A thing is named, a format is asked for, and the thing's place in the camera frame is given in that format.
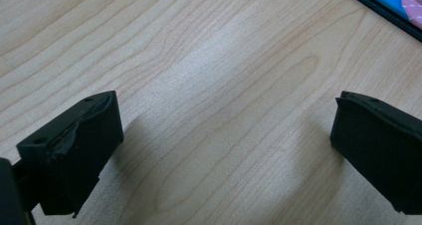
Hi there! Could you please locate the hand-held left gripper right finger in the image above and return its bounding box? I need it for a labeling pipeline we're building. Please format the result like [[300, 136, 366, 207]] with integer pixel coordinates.
[[329, 91, 422, 215]]

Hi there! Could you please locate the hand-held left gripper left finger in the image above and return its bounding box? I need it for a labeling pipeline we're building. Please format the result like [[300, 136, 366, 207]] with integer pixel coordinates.
[[13, 91, 124, 218]]

